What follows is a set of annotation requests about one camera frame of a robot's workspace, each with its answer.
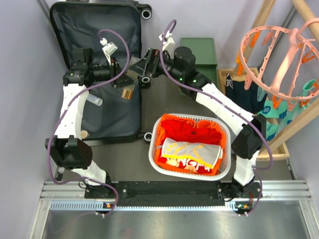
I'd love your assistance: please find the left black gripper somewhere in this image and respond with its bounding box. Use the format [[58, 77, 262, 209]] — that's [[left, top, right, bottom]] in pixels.
[[88, 56, 137, 88]]

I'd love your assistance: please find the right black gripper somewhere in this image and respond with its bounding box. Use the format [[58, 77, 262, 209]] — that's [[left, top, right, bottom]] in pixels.
[[128, 50, 183, 83]]

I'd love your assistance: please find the white tube bottle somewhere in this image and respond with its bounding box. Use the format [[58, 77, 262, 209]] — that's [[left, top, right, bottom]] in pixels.
[[87, 94, 103, 107]]

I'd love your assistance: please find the brown glass bottle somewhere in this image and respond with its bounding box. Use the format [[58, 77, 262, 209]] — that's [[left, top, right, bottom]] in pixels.
[[121, 84, 136, 100]]

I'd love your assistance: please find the black and white suitcase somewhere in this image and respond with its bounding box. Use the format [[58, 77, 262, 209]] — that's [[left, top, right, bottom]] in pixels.
[[50, 0, 152, 143]]

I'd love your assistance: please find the small colourful drawer cabinet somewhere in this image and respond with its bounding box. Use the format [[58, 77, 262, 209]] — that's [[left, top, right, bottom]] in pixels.
[[180, 38, 219, 88]]

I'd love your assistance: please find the red printed t-shirt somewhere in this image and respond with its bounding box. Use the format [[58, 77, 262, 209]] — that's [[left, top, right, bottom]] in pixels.
[[155, 115, 227, 176]]

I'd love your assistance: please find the white plastic basin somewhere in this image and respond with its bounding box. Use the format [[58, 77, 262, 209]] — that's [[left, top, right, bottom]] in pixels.
[[149, 114, 231, 181]]

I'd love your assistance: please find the beige garment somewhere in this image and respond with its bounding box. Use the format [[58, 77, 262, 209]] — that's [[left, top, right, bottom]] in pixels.
[[161, 138, 223, 169]]

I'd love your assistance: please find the orange garment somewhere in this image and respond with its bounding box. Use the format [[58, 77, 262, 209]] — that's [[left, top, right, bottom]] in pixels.
[[154, 114, 227, 176]]

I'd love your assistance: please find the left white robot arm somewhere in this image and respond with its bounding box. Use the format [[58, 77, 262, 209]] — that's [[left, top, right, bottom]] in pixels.
[[47, 48, 130, 198]]

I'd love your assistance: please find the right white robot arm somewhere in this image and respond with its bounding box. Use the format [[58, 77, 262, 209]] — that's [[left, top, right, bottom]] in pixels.
[[129, 46, 266, 197]]

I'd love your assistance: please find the small round wooden object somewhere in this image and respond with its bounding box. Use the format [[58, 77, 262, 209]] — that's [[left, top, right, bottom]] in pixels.
[[80, 130, 90, 139]]

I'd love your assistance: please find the dark navy garment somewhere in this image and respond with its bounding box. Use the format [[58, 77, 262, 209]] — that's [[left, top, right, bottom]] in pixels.
[[225, 74, 267, 114]]

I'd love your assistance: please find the pink round clip hanger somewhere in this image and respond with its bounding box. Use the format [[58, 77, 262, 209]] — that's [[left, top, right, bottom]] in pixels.
[[237, 18, 319, 110]]

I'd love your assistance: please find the teal patterned sock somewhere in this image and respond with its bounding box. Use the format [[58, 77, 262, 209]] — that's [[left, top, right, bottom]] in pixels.
[[256, 79, 319, 141]]

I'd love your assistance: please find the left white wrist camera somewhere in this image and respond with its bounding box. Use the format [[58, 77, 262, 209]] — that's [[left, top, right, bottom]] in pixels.
[[100, 38, 118, 64]]

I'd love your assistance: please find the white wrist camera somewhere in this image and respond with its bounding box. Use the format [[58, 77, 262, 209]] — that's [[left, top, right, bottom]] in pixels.
[[100, 38, 118, 64], [159, 31, 175, 53]]

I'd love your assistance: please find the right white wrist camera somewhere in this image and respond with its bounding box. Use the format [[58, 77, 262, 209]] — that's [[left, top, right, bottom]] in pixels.
[[159, 31, 175, 53]]

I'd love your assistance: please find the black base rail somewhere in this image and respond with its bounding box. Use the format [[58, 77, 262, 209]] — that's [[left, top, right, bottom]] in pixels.
[[84, 179, 263, 207]]

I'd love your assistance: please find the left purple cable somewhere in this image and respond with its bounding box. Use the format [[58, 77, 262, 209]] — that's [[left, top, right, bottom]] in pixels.
[[46, 29, 132, 217]]

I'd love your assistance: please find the purple cable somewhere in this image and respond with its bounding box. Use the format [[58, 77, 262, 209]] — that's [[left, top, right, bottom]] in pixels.
[[46, 29, 132, 217], [159, 19, 274, 217]]

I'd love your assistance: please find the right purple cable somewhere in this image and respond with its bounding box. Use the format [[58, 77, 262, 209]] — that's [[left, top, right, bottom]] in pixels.
[[159, 19, 274, 217]]

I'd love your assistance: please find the wooden drying rack frame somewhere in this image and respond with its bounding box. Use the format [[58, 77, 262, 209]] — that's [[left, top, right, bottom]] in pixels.
[[217, 0, 319, 160]]

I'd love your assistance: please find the aluminium frame rail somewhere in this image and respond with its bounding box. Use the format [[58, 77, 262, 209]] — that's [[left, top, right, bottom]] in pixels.
[[29, 149, 313, 239]]

